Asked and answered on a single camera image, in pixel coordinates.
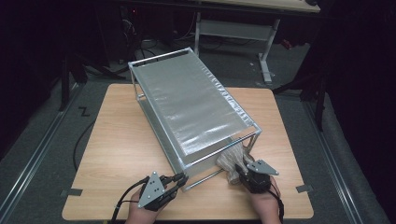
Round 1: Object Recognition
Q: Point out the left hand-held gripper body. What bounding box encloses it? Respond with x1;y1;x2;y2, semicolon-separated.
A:
137;170;175;213

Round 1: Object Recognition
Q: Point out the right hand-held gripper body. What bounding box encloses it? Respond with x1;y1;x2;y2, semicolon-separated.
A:
238;159;280;194

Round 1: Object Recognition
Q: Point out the striped beige cloth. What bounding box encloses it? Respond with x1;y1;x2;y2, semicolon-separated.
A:
215;142;255;185

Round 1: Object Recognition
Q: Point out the metal frame glass shelf rack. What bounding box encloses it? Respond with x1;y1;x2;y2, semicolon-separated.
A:
128;47;263;192

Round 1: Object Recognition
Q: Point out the person's left hand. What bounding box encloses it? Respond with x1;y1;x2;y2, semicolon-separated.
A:
125;189;162;224

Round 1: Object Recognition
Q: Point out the person's right hand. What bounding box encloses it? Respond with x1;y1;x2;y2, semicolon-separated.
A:
247;175;282;224

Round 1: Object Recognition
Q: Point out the grey tape piece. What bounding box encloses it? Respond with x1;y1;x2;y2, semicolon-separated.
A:
60;188;83;198
295;184;314;194

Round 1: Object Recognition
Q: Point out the black metal stand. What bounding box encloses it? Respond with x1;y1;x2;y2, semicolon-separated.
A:
272;69;328;132
59;54;127;112

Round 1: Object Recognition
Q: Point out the white-legged background desk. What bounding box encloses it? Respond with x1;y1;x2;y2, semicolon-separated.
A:
190;0;321;83

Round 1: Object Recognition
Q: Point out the dark computer tower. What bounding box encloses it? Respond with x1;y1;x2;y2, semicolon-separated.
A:
104;4;143;64

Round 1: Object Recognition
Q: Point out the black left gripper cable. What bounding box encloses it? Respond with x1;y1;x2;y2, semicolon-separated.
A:
110;175;150;224

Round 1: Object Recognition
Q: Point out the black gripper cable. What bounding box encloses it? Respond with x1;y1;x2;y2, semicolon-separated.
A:
269;183;285;223
110;175;150;224

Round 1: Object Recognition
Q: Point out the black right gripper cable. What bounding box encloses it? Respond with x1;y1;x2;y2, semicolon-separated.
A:
269;183;285;223

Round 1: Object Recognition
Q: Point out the metal floor rail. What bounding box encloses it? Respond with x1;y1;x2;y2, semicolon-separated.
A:
303;101;363;224
0;82;80;218

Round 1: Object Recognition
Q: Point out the long black floor cable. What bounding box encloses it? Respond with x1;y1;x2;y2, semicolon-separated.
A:
73;120;96;172

